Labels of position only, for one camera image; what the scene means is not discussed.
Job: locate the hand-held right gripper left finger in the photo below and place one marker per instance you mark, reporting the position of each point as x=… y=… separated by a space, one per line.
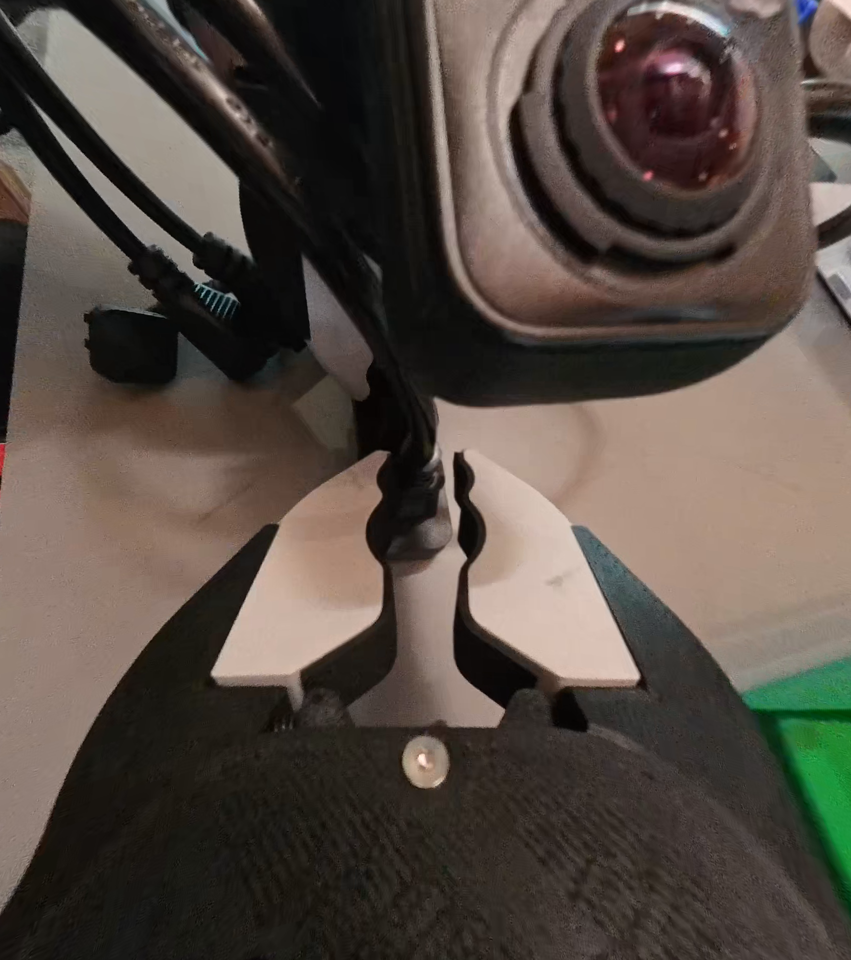
x=305 y=600

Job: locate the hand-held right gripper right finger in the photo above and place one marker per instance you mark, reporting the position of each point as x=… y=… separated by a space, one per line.
x=545 y=600

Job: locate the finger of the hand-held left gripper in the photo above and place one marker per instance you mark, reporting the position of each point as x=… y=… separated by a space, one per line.
x=332 y=330

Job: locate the grey power strip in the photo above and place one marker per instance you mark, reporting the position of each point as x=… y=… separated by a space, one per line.
x=414 y=525

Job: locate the green plastic bin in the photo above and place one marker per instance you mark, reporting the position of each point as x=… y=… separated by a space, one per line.
x=838 y=787

